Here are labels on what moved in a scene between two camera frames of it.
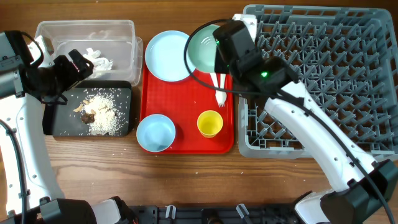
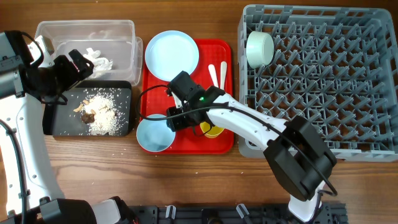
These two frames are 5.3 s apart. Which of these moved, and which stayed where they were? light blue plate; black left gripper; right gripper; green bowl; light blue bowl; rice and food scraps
Moved: right gripper; green bowl
Stayed: light blue plate; black left gripper; light blue bowl; rice and food scraps
